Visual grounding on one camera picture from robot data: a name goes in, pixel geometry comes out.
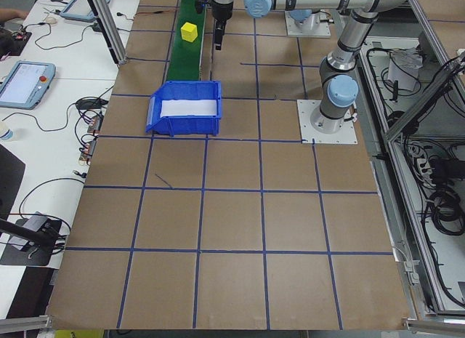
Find yellow foam cube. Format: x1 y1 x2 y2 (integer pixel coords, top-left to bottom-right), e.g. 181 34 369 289
180 22 199 43

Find person bare forearm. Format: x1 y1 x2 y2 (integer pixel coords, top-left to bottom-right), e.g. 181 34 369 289
0 9 29 22

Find green belt conveyor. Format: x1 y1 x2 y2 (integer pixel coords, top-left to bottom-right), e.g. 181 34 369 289
165 0 209 83

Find blue plastic storage bin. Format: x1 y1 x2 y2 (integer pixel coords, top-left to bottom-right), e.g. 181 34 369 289
145 80 222 137

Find blue grey teach pendant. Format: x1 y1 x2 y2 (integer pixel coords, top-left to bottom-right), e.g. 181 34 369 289
59 0 112 24
0 60 57 110

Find black power brick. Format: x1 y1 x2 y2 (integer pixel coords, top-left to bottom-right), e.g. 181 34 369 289
74 97 109 110

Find white box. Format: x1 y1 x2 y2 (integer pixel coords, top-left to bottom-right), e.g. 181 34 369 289
387 49 424 92

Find black mat with electronics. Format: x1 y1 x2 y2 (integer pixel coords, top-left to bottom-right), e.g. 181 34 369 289
0 28 33 58

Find white cup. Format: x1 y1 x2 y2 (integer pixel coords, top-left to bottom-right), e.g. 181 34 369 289
0 120 18 142

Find white power strip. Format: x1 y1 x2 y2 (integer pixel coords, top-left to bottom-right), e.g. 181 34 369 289
408 143 437 188

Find black monitor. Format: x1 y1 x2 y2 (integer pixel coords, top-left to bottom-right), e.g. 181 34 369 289
0 143 27 222

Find black power box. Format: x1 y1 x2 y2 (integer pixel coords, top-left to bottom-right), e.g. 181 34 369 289
430 156 459 180

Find black stand pole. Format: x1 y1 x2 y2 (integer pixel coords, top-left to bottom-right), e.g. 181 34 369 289
0 217 61 246

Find black stand base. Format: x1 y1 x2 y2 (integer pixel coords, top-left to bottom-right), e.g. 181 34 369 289
0 216 63 267

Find aluminium bar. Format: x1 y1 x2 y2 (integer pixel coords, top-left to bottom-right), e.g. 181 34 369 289
0 315 52 331
401 315 465 334

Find white square base plate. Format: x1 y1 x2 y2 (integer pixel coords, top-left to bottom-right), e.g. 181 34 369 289
285 11 331 39
296 99 360 145

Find aluminium profile post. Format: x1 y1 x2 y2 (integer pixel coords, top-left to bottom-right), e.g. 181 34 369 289
82 0 129 65

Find black pendant cable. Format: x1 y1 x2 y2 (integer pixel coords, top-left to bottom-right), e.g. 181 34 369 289
0 101 79 132
34 21 95 52

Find metal bar frame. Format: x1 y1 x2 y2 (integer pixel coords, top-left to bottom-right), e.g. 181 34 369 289
355 0 465 319

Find black table cable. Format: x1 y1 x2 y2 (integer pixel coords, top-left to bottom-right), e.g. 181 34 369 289
10 174 86 222

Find black coiled cable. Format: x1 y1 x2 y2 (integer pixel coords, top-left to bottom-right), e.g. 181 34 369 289
421 187 464 238

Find white metal bracket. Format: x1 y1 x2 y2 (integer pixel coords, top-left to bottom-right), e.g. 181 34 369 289
393 239 421 287

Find long black cable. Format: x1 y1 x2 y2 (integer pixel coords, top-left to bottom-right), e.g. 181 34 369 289
426 239 465 308

